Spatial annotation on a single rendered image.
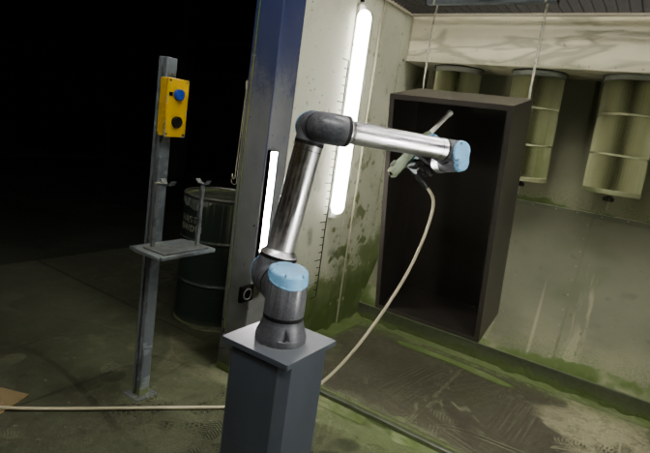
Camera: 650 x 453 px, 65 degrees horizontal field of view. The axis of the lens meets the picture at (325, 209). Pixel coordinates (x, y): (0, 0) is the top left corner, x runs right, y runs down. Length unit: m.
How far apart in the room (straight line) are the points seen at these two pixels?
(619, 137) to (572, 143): 0.51
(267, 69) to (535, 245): 2.22
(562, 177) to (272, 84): 2.22
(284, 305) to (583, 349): 2.23
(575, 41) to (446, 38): 0.82
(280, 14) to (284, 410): 1.82
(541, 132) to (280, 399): 2.49
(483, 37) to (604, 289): 1.81
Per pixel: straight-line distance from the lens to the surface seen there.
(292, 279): 1.81
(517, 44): 3.65
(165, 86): 2.39
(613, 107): 3.56
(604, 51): 3.55
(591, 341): 3.61
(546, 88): 3.65
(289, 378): 1.84
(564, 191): 3.95
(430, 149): 2.03
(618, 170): 3.52
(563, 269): 3.76
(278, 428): 1.93
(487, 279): 2.63
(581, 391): 3.57
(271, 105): 2.64
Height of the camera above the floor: 1.43
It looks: 9 degrees down
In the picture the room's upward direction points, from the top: 8 degrees clockwise
